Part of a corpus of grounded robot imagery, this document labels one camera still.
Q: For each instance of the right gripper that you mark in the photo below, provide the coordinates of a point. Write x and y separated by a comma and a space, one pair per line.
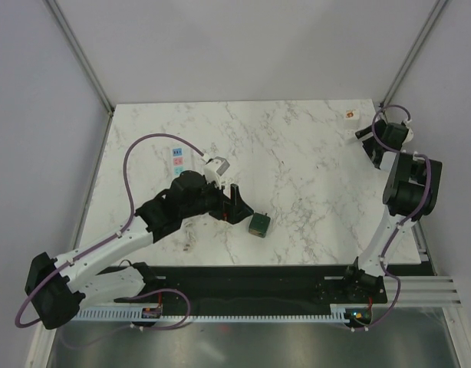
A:
379, 128

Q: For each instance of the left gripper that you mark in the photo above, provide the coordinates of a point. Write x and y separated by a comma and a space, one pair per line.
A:
232, 210

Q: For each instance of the white cube plug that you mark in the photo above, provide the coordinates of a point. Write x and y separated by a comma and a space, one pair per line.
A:
351, 119

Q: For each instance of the dark green cube plug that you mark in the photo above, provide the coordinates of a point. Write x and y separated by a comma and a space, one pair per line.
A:
259, 224

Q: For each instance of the white power strip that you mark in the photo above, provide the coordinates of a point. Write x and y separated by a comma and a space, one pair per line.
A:
177, 161

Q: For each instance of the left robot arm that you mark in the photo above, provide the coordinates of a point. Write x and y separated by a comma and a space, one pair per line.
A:
58, 288

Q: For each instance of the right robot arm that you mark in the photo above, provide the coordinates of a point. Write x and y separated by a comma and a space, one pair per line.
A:
410, 193

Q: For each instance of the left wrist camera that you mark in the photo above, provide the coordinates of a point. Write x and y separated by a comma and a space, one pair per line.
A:
214, 170

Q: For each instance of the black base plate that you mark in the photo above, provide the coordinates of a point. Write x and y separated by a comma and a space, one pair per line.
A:
247, 290

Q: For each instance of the white cable duct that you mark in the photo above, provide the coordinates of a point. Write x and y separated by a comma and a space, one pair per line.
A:
135, 314

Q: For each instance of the right aluminium corner post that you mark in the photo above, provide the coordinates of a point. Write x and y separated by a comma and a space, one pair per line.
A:
434, 15

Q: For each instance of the aluminium corner post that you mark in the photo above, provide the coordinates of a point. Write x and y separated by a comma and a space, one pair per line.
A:
434, 15
73, 43

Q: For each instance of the aluminium rail frame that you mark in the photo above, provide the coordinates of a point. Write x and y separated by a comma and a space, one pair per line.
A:
413, 329

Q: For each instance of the left aluminium corner post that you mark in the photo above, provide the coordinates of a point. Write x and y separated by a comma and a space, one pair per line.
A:
73, 43

